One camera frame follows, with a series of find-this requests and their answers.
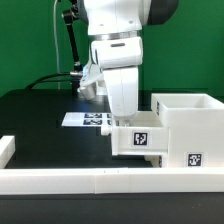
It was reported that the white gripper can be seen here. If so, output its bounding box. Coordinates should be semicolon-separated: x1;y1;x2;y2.
91;36;143;120

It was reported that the white drawer tray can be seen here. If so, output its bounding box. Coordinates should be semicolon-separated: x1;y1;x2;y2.
101;111;169;156
144;155;167;168

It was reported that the white drawer cabinet box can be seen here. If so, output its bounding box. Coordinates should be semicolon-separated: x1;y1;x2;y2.
151;93;224;168

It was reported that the white front drawer tray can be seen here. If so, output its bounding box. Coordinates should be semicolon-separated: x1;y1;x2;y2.
144;155;167;168

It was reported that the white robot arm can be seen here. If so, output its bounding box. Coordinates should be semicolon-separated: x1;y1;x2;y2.
78;0;179;121

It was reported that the white fiducial marker sheet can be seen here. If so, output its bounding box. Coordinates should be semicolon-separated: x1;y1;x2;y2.
62;112;111;127

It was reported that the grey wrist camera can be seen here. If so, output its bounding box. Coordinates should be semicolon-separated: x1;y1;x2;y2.
79;64;106;100

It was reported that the black cable bundle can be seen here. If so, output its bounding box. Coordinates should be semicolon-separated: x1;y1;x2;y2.
25;70;84;90

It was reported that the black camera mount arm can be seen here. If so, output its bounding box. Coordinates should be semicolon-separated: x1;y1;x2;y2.
62;0;82;71

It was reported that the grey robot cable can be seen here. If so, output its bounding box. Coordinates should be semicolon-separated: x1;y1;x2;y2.
52;0;62;90

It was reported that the white U-shaped fence wall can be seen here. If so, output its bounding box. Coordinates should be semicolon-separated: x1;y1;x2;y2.
0;136;224;195

